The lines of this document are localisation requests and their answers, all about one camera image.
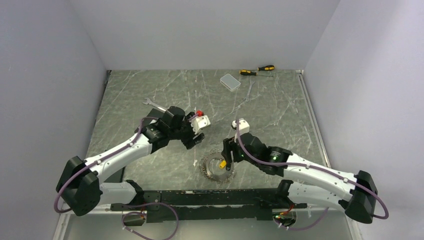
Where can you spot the yellow black screwdriver rear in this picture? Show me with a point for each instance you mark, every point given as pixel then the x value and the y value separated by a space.
pixel 266 68

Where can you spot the white plastic box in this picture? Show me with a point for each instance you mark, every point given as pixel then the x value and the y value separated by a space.
pixel 230 82

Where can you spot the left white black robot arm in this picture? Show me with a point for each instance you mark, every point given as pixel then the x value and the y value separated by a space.
pixel 83 183

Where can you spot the yellow black screwdriver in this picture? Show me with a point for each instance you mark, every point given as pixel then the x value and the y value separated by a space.
pixel 266 68
pixel 245 72

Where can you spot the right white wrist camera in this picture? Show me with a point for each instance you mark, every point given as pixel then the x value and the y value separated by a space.
pixel 241 127

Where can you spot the aluminium rail frame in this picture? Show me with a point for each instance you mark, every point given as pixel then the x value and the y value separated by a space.
pixel 298 222

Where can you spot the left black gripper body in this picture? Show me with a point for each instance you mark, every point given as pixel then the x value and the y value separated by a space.
pixel 185 133

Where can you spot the yellow black screwdriver front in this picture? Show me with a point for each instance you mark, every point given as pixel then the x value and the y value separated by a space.
pixel 245 72

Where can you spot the large silver combination wrench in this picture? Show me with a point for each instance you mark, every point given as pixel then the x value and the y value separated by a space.
pixel 148 101

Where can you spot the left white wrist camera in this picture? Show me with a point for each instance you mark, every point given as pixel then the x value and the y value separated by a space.
pixel 199 121

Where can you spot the small silver wrench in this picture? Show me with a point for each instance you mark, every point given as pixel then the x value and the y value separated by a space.
pixel 247 97

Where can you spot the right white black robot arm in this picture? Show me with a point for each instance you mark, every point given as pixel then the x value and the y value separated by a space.
pixel 305 182

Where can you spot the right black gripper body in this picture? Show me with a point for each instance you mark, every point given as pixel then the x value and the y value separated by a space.
pixel 230 145

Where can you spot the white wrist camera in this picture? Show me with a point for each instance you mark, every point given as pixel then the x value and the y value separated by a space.
pixel 241 127
pixel 199 121

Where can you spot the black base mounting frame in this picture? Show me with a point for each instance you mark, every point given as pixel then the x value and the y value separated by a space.
pixel 205 204

